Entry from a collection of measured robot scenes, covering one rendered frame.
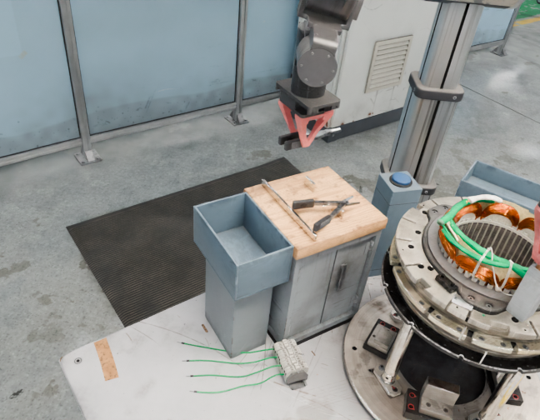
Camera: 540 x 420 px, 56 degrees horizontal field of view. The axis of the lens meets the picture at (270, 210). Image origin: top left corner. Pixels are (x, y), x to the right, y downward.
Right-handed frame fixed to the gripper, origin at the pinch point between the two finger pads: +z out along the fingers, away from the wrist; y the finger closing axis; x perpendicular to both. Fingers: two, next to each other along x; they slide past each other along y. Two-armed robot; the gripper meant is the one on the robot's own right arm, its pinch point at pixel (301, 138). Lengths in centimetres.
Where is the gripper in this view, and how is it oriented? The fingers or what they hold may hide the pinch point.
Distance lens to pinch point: 89.8
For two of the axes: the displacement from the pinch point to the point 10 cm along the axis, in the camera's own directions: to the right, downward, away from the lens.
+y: 5.2, 5.7, -6.4
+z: -0.8, 7.7, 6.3
